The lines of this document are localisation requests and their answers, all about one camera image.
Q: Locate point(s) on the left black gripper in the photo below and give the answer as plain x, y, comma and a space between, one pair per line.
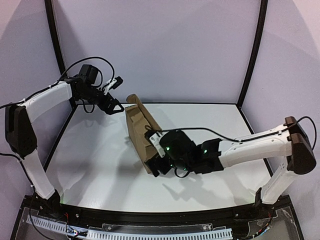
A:
105, 101

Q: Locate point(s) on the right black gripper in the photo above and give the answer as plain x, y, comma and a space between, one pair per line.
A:
157, 165

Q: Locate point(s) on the brown cardboard box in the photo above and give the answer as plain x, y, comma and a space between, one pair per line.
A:
138, 121

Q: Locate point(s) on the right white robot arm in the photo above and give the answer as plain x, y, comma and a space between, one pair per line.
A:
176, 151

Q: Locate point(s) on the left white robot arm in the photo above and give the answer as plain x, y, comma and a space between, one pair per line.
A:
22, 130

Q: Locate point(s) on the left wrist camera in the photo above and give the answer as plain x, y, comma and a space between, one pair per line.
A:
111, 84

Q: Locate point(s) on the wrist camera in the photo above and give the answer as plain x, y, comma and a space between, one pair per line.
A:
154, 138
111, 84

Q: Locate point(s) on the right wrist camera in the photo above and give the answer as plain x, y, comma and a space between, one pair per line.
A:
154, 138

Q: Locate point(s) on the white slotted cable duct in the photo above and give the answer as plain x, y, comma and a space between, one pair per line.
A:
126, 232

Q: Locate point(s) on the black front frame rail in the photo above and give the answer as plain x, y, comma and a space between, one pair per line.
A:
84, 216

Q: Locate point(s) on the left black frame post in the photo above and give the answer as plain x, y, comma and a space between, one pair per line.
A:
54, 35

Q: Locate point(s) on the black frame post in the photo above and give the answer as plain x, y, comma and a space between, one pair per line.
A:
54, 35
254, 52

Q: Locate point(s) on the right black frame post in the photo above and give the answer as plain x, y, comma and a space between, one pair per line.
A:
254, 52

